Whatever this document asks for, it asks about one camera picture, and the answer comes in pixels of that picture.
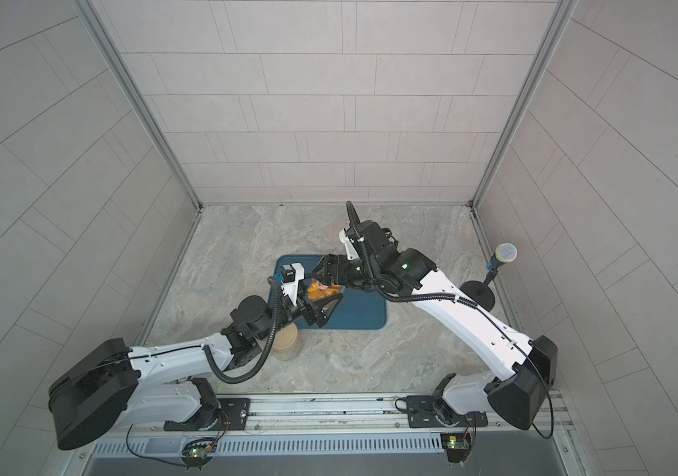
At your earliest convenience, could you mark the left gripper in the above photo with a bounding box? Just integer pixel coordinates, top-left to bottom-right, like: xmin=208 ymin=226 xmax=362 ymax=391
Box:
xmin=254 ymin=274 xmax=341 ymax=343

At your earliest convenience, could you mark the clear cookie jar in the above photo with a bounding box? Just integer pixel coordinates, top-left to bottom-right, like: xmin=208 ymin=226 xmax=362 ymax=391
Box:
xmin=304 ymin=279 xmax=344 ymax=303

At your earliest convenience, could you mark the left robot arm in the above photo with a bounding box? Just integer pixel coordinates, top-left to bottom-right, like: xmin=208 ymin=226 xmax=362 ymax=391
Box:
xmin=48 ymin=292 xmax=343 ymax=450

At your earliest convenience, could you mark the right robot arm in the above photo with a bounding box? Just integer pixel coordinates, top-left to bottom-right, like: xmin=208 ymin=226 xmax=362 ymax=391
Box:
xmin=313 ymin=249 xmax=558 ymax=430

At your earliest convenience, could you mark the beige lid jar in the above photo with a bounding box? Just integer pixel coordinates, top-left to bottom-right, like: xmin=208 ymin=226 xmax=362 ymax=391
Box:
xmin=271 ymin=323 xmax=302 ymax=361

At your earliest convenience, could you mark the blue tray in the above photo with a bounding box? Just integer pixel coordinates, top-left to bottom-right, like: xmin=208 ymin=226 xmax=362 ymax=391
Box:
xmin=273 ymin=254 xmax=388 ymax=330

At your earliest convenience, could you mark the left circuit board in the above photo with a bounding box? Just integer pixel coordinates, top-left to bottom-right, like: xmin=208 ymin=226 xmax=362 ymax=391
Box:
xmin=180 ymin=438 xmax=216 ymax=471

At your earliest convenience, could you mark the circuit board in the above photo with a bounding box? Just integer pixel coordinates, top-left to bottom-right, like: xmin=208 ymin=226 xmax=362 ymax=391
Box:
xmin=440 ymin=432 xmax=474 ymax=464
xmin=180 ymin=438 xmax=216 ymax=471

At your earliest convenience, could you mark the right circuit board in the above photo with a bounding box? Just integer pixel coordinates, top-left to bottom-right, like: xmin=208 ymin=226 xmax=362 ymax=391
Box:
xmin=440 ymin=432 xmax=474 ymax=464

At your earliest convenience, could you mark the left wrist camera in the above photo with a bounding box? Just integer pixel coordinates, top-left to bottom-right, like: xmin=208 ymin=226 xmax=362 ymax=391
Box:
xmin=280 ymin=263 xmax=305 ymax=305

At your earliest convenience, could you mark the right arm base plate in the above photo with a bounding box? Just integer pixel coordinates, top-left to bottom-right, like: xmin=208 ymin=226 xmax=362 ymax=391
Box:
xmin=396 ymin=396 xmax=489 ymax=428

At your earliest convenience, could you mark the aluminium rail frame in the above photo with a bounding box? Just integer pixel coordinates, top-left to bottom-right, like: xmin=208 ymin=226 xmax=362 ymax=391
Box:
xmin=67 ymin=393 xmax=592 ymax=475

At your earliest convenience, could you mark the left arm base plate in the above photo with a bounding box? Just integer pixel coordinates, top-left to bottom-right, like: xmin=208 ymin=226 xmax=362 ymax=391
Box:
xmin=162 ymin=398 xmax=252 ymax=432

